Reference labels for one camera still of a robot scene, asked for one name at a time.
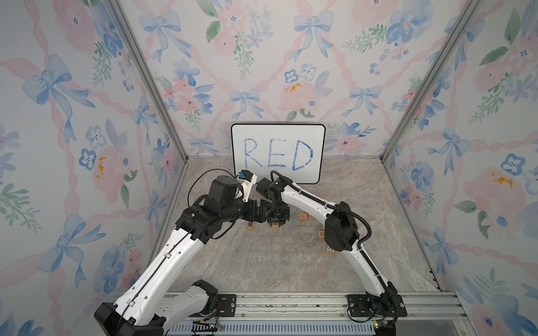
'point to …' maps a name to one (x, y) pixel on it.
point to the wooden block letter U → (303, 217)
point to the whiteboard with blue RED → (297, 150)
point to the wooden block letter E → (275, 227)
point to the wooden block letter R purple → (251, 226)
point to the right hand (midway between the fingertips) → (273, 223)
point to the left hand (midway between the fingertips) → (264, 203)
